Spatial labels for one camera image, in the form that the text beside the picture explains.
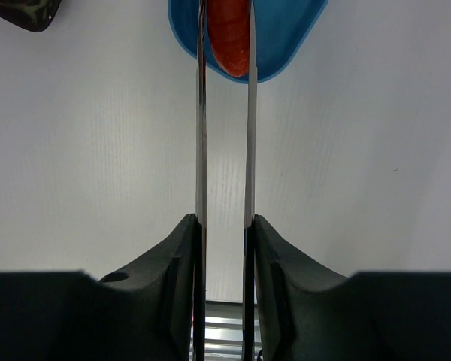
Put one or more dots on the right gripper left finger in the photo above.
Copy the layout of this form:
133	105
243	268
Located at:
142	311

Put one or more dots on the red sausage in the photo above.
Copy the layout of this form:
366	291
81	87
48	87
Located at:
228	26

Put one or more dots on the blue lunch box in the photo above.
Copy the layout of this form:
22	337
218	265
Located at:
281	27

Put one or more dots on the metal tongs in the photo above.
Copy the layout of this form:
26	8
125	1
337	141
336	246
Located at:
224	196

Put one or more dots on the aluminium rail front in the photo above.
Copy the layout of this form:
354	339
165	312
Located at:
223	331

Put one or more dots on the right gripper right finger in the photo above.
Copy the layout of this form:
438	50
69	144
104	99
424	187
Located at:
309	312

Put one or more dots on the black floral square plate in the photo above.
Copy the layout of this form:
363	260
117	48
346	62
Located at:
31	15

